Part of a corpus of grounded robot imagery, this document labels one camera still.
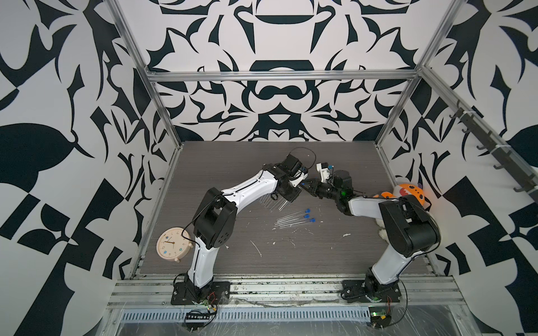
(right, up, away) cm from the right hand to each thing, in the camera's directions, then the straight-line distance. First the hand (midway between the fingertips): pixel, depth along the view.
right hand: (300, 180), depth 90 cm
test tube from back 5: (+4, -14, +3) cm, 15 cm away
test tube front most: (-2, -18, -1) cm, 18 cm away
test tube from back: (-11, -11, +3) cm, 16 cm away
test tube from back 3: (-7, -10, -2) cm, 13 cm away
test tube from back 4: (+1, -1, -1) cm, 2 cm away
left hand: (-3, -4, 0) cm, 5 cm away
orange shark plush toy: (+45, -4, +2) cm, 45 cm away
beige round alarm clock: (-51, -24, -8) cm, 57 cm away
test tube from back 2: (-9, -10, +6) cm, 15 cm away
